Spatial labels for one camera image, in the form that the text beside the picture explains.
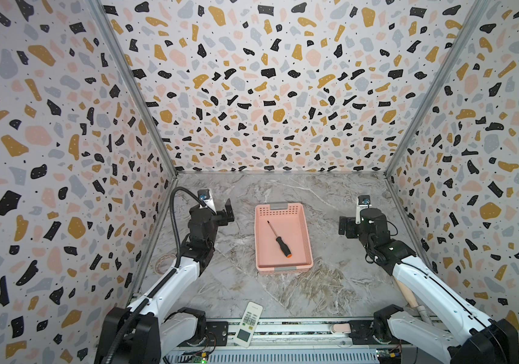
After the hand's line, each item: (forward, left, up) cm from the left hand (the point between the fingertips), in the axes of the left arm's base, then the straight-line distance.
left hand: (216, 198), depth 81 cm
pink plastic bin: (+5, -28, -24) cm, 37 cm away
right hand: (-5, -48, -3) cm, 49 cm away
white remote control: (-36, -11, -22) cm, 44 cm away
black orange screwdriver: (-10, -26, -22) cm, 35 cm away
